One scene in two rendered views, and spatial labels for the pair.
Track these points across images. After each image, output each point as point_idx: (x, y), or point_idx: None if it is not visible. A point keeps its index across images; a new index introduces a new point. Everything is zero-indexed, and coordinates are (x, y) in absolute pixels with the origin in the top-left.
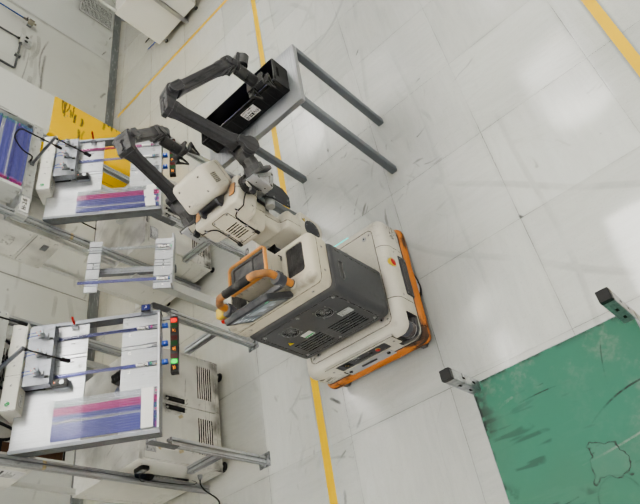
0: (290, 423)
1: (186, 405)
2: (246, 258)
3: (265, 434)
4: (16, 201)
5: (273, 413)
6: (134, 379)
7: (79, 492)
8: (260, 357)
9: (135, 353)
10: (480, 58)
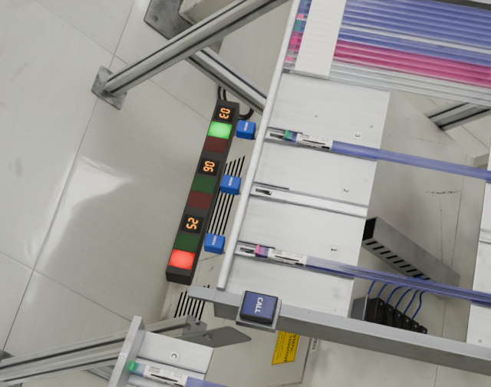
0: (13, 80)
1: (241, 250)
2: None
3: (83, 130)
4: None
5: (41, 146)
6: (344, 111)
7: None
8: (3, 311)
9: (327, 185)
10: None
